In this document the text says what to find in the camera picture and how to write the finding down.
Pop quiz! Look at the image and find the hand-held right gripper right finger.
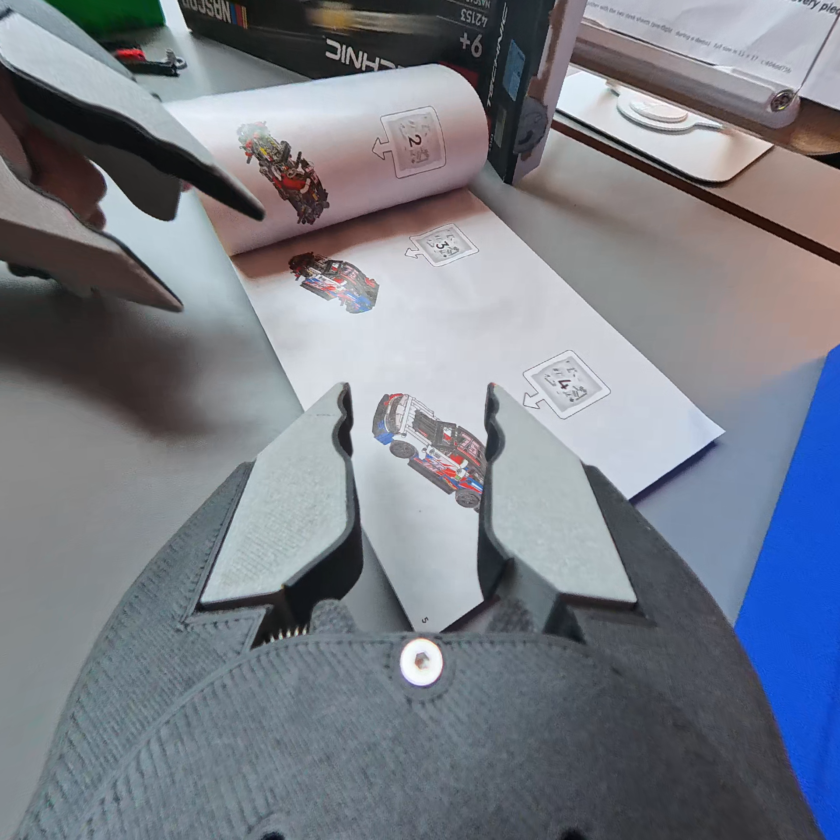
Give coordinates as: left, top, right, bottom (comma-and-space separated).
478, 382, 639, 641

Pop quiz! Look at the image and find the white paper sheet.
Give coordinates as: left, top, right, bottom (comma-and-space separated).
583, 0, 840, 102

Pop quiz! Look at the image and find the person's left hand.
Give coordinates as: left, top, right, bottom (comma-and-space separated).
0, 66, 109, 231

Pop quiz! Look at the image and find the silver monitor stand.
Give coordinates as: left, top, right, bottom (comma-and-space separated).
554, 26, 803, 185

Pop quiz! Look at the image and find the black toy car box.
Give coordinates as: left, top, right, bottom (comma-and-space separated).
177, 0, 586, 186

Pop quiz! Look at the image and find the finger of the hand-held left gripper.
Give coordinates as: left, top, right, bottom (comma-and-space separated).
0, 157, 185, 312
0, 0, 266, 222

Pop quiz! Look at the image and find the white instruction booklet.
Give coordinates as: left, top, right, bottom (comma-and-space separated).
161, 63, 726, 634

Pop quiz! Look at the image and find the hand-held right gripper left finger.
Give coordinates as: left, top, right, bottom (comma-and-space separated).
197, 382, 365, 608

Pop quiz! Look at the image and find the blue mat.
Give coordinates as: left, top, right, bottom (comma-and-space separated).
734, 346, 840, 840

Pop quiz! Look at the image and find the green box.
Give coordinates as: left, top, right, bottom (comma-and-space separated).
45, 0, 165, 28

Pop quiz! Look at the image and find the black and red strap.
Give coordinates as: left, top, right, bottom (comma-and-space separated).
107, 45, 189, 78

